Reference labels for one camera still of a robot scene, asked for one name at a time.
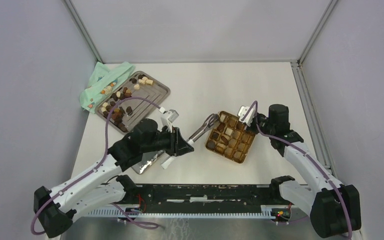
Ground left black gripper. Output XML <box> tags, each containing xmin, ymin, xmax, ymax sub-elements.
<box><xmin>142</xmin><ymin>124</ymin><xmax>194</xmax><ymax>156</ymax></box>

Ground dark grey heart chocolate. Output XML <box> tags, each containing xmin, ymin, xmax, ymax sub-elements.
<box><xmin>206</xmin><ymin>141</ymin><xmax>216</xmax><ymax>150</ymax></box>

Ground gold chocolate box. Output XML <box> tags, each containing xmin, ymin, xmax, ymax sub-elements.
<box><xmin>205</xmin><ymin>111</ymin><xmax>255</xmax><ymax>164</ymax></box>

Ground steel serving tongs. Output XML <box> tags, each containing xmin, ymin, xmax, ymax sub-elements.
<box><xmin>161</xmin><ymin>113</ymin><xmax>220</xmax><ymax>169</ymax></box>

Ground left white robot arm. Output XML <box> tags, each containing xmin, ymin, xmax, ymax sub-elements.
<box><xmin>31</xmin><ymin>118</ymin><xmax>194</xmax><ymax>238</ymax></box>

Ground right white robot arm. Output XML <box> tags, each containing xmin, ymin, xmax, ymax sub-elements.
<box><xmin>240</xmin><ymin>100</ymin><xmax>361</xmax><ymax>240</ymax></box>

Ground steel chocolate tray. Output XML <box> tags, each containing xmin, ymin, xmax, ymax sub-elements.
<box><xmin>96</xmin><ymin>71</ymin><xmax>171</xmax><ymax>134</ymax></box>

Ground silver box lid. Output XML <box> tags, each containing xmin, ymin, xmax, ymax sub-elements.
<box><xmin>131</xmin><ymin>150</ymin><xmax>165</xmax><ymax>175</ymax></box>

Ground green patterned cloth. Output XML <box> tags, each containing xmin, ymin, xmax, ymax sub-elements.
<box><xmin>79</xmin><ymin>62</ymin><xmax>135</xmax><ymax>114</ymax></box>

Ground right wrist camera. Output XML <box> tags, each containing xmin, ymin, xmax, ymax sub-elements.
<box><xmin>237</xmin><ymin>106</ymin><xmax>255</xmax><ymax>127</ymax></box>

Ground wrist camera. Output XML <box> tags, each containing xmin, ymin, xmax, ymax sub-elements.
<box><xmin>237</xmin><ymin>106</ymin><xmax>255</xmax><ymax>127</ymax></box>
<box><xmin>159</xmin><ymin>107</ymin><xmax>179</xmax><ymax>133</ymax></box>

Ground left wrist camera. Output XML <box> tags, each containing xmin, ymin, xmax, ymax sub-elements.
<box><xmin>159</xmin><ymin>107</ymin><xmax>179</xmax><ymax>133</ymax></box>

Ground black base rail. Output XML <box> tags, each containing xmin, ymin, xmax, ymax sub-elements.
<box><xmin>118</xmin><ymin>183</ymin><xmax>289</xmax><ymax>214</ymax></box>

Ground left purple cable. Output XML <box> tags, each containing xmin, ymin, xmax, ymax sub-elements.
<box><xmin>30</xmin><ymin>96</ymin><xmax>166</xmax><ymax>237</ymax></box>

